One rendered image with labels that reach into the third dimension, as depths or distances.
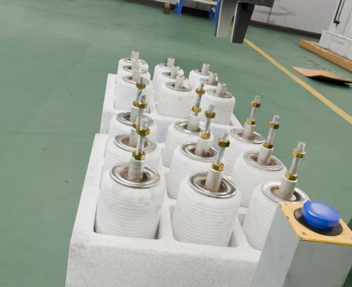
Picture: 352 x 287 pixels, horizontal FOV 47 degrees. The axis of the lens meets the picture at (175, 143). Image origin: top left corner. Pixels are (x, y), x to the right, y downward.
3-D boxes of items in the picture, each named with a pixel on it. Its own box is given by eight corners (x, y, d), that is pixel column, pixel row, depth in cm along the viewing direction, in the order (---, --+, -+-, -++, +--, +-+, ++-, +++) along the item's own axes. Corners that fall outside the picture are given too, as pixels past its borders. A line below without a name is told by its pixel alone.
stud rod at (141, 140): (136, 165, 60) (144, 117, 57) (141, 167, 59) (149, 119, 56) (131, 167, 59) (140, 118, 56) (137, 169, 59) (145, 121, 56)
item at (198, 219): (183, 307, 62) (210, 208, 55) (149, 269, 69) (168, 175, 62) (227, 288, 68) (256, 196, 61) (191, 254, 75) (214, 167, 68)
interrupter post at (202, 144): (203, 158, 71) (207, 141, 70) (191, 153, 72) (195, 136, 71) (208, 155, 73) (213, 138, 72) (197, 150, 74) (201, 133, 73)
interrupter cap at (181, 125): (177, 120, 87) (177, 117, 87) (211, 128, 86) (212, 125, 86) (170, 131, 80) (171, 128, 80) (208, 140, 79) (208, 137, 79)
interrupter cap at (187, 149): (209, 168, 68) (210, 164, 67) (172, 152, 71) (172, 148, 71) (227, 156, 74) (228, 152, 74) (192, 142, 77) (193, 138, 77)
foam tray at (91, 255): (242, 219, 103) (261, 156, 96) (299, 354, 67) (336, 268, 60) (86, 201, 96) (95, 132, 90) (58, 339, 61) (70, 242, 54)
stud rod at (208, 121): (202, 146, 71) (212, 106, 68) (198, 144, 72) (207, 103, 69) (206, 146, 72) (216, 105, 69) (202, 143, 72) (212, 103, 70)
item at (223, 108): (217, 147, 126) (231, 91, 119) (224, 160, 117) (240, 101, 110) (187, 143, 124) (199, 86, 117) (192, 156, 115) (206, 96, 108)
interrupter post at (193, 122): (186, 126, 84) (190, 111, 83) (198, 129, 84) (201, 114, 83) (185, 130, 82) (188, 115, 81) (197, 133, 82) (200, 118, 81)
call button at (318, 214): (324, 216, 47) (331, 201, 46) (341, 237, 43) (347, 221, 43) (293, 212, 46) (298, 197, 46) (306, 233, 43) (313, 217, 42)
